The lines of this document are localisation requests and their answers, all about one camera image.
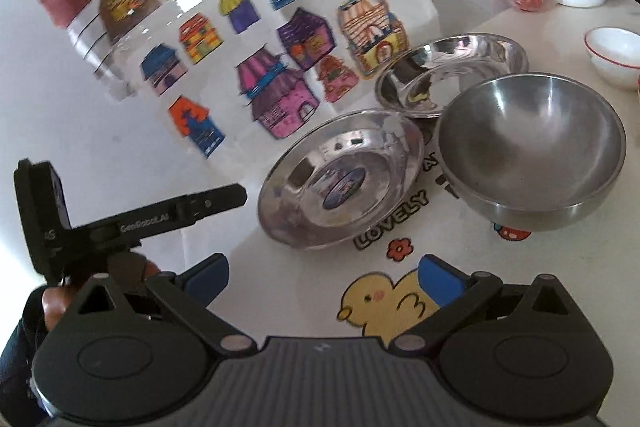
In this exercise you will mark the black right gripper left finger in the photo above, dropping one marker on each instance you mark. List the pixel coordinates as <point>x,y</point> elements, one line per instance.
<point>166,315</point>

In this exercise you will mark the shiny steel plate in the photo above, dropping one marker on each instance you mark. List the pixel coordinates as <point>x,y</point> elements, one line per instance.
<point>340,179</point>

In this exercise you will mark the white bowl red rim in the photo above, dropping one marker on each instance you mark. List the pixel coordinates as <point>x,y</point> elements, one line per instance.
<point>614,54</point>

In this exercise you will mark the white printed table cloth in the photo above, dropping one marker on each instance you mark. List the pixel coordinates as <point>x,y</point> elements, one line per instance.
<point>277,291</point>

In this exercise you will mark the large steel bowl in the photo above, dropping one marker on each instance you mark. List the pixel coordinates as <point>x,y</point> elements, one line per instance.
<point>534,152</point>

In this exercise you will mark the person's left hand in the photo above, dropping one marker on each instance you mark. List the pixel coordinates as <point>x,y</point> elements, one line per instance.
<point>127,270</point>

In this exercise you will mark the colourful houses drawing sheet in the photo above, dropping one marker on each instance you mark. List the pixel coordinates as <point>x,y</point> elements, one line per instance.
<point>233,80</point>

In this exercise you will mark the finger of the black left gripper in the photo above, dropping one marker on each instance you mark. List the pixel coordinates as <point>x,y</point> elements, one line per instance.
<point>127,229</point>

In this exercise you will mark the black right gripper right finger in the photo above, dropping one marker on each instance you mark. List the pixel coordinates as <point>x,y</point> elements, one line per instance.
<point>467,299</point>

